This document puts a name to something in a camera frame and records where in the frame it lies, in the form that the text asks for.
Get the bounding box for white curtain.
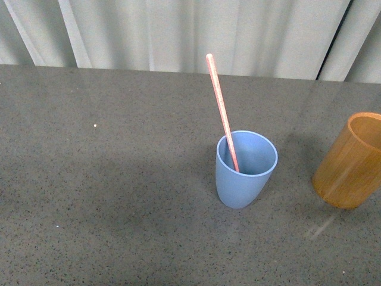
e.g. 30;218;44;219
1;1;380;83

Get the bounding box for blue plastic cup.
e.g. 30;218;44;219
216;130;278;209

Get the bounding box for brown bamboo holder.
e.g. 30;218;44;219
312;112;380;209

